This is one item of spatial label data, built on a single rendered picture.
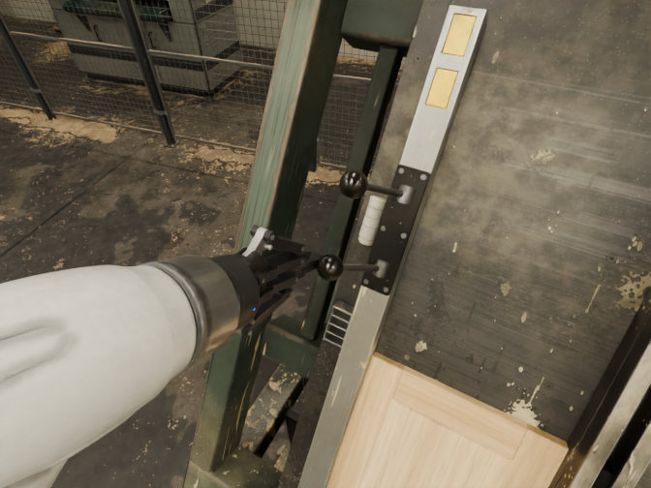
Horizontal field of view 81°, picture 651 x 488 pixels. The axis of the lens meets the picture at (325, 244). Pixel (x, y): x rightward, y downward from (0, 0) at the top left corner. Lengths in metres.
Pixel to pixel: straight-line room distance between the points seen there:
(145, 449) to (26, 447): 1.84
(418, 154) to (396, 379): 0.37
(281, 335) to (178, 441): 1.28
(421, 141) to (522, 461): 0.51
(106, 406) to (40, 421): 0.03
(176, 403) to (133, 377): 1.85
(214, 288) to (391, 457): 0.54
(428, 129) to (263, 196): 0.29
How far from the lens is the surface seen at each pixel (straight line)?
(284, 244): 0.43
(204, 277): 0.32
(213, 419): 0.90
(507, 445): 0.72
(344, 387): 0.71
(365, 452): 0.79
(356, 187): 0.49
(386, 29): 0.73
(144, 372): 0.26
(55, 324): 0.24
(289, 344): 0.82
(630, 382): 0.62
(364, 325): 0.65
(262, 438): 1.11
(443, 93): 0.60
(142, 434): 2.10
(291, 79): 0.67
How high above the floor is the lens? 1.83
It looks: 45 degrees down
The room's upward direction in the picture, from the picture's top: straight up
